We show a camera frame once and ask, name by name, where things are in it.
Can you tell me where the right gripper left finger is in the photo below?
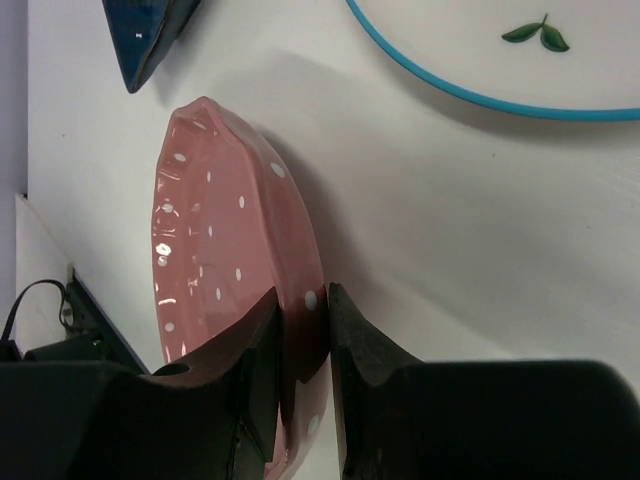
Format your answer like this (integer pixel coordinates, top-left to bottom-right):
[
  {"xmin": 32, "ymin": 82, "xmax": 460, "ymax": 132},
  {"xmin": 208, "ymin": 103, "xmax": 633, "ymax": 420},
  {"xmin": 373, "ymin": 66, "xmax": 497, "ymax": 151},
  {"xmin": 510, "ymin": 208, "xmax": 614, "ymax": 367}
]
[{"xmin": 1, "ymin": 291, "xmax": 280, "ymax": 479}]

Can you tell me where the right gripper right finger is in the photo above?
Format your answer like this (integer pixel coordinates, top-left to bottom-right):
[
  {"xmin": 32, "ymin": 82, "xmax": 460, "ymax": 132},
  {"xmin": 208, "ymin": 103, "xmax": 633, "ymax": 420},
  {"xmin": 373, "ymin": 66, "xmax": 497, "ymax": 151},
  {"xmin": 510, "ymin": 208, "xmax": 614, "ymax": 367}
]
[{"xmin": 329, "ymin": 284, "xmax": 639, "ymax": 479}]

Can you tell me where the pink plate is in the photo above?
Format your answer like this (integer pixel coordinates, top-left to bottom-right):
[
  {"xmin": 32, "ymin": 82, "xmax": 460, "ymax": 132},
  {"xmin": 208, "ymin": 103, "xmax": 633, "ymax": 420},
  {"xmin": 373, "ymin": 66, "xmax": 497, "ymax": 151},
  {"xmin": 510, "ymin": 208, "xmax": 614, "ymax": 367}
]
[{"xmin": 151, "ymin": 97, "xmax": 329, "ymax": 479}]

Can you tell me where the dark blue plate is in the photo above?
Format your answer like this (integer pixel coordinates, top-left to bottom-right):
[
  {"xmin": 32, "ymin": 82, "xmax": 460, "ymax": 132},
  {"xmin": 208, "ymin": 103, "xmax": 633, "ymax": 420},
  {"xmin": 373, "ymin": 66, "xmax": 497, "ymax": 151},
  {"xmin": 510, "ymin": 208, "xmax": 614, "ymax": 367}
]
[{"xmin": 102, "ymin": 0, "xmax": 201, "ymax": 94}]

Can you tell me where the white patterned plate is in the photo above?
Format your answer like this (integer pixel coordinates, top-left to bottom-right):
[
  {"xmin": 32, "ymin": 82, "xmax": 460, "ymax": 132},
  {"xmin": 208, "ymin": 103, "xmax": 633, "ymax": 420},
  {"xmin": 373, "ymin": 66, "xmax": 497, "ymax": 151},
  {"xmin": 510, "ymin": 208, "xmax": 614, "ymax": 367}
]
[{"xmin": 348, "ymin": 0, "xmax": 639, "ymax": 122}]

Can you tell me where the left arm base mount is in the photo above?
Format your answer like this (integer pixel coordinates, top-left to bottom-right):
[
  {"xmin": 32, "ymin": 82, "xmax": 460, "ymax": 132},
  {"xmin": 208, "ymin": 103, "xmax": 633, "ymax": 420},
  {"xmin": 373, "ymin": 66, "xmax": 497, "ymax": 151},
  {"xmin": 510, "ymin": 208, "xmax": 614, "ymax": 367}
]
[{"xmin": 1, "ymin": 271, "xmax": 150, "ymax": 374}]

